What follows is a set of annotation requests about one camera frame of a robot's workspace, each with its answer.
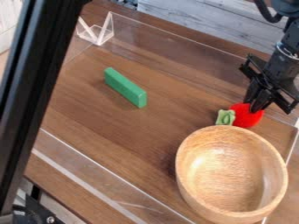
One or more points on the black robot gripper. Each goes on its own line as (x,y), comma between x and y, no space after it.
(271,81)

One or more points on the red plush tomato toy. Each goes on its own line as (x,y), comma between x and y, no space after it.
(239,116)

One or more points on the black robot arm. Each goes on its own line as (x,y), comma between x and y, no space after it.
(285,9)

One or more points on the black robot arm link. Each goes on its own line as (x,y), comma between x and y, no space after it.
(40,44)

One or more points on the wooden bowl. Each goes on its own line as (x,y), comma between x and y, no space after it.
(231,175)

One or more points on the green rectangular block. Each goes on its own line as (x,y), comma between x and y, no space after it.
(125,87)

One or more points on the black clamp under table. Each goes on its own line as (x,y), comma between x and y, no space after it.
(29,212)

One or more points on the clear acrylic tray enclosure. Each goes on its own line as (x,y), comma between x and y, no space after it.
(103,157)

